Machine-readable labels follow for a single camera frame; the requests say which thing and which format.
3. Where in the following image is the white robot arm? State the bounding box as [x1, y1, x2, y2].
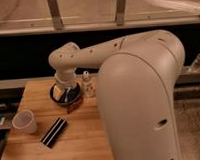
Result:
[48, 30, 185, 160]

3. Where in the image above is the small clear bottle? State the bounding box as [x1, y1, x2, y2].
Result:
[82, 71, 95, 98]

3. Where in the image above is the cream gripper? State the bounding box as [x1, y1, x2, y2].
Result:
[53, 73, 77, 102]

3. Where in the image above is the white ceramic cup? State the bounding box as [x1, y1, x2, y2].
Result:
[12, 110, 38, 134]

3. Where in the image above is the black striped box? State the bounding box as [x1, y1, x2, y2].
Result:
[41, 117, 67, 148]

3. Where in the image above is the black bowl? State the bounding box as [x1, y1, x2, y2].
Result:
[50, 84, 82, 106]

